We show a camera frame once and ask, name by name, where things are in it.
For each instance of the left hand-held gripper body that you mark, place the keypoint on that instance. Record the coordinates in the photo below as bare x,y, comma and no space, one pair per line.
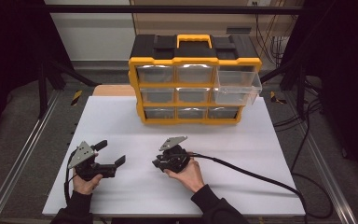
88,169

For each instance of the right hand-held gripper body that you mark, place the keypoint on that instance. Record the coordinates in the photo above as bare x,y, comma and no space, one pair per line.
175,160

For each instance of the clear plastic organizer drawer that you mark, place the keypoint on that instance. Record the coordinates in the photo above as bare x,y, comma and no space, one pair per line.
236,93

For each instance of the person's left hand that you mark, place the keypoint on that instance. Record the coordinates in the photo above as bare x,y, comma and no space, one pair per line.
86,187

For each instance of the person's right hand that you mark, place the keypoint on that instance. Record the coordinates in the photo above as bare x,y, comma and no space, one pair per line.
192,177

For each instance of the wooden board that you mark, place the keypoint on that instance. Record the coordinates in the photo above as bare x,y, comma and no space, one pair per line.
113,90

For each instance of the black metal stand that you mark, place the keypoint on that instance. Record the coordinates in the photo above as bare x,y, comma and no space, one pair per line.
43,90
300,90

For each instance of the grid of clear drawers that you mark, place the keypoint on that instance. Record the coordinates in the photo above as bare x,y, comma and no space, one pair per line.
155,74

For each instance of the yellow black organizer cabinet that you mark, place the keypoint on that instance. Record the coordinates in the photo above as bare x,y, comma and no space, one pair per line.
186,49

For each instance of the black curtain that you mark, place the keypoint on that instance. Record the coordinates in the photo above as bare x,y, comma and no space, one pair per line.
348,77
6,62

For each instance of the black horizontal metal bar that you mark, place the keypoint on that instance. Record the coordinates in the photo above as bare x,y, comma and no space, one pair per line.
167,9

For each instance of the aluminium frame rail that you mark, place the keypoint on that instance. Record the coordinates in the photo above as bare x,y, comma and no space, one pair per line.
21,155
326,168

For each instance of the dark wall vent plate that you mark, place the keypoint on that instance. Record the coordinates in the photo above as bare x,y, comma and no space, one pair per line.
238,30

